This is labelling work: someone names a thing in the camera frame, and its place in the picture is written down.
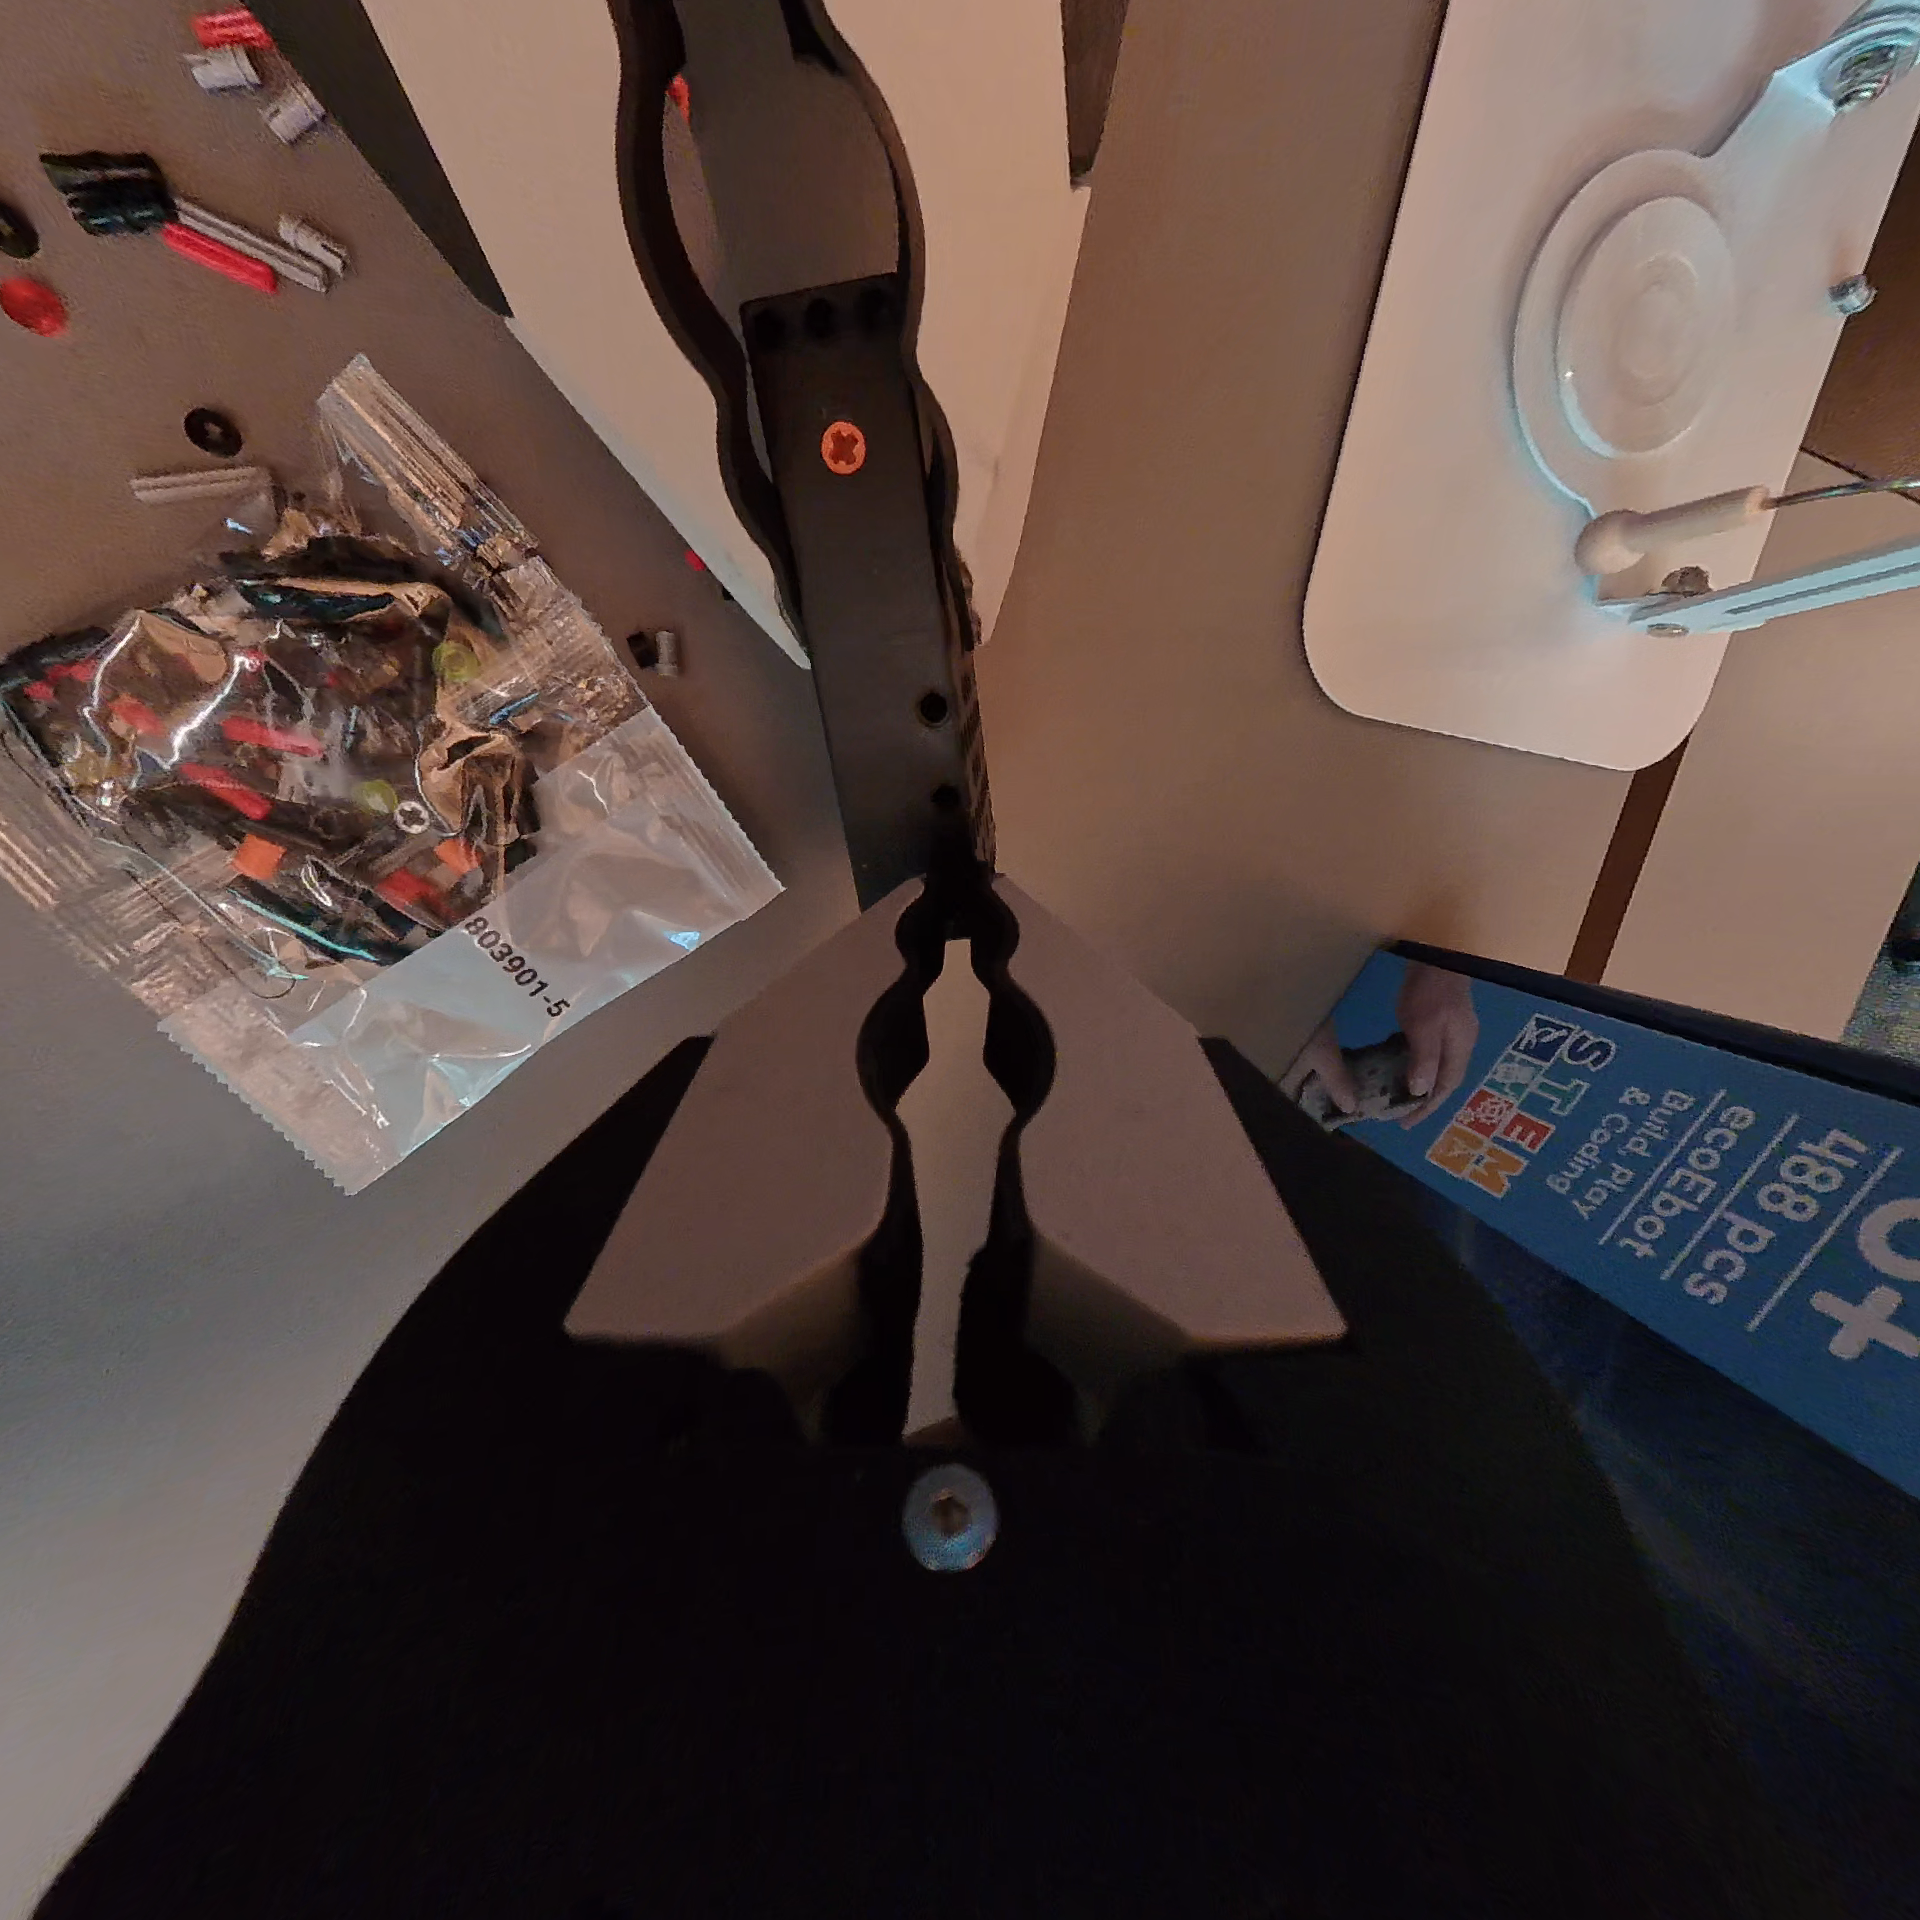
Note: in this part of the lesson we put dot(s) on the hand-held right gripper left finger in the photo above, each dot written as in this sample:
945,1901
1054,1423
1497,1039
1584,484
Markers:
750,1201

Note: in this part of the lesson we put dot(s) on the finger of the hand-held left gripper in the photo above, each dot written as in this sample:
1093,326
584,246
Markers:
990,300
524,150

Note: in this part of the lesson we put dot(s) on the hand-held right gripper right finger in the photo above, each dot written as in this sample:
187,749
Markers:
1170,1201

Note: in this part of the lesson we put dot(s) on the black battery box block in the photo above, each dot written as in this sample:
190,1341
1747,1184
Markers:
868,599

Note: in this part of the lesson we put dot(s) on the grey desk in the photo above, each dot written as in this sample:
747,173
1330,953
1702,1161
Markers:
1170,599

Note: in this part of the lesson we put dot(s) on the light grey connector sleeve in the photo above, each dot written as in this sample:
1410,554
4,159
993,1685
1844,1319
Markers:
224,70
316,242
294,111

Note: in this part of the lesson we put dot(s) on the light grey axle rod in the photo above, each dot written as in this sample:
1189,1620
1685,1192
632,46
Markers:
248,241

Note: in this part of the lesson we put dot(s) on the short red axle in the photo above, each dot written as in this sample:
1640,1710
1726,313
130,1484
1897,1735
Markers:
224,28

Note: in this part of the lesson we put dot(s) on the red axle rod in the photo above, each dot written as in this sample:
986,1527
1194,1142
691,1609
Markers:
217,258

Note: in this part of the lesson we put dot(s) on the black connector pin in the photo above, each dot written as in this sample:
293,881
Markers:
118,212
92,169

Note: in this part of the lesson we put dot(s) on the dark grey axle rod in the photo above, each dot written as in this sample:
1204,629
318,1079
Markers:
197,484

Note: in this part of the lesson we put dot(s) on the small grey black bush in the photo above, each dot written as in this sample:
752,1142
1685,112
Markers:
661,648

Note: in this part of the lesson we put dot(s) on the blue toy kit box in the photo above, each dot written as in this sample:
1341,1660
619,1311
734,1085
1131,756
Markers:
1651,1172

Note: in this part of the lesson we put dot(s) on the white book stand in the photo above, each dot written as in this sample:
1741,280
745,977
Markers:
1425,524

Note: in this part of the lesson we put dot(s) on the red translucent round tile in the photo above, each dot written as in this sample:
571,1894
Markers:
33,308

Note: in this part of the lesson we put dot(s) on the clear bag of building parts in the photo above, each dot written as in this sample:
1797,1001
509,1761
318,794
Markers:
300,750

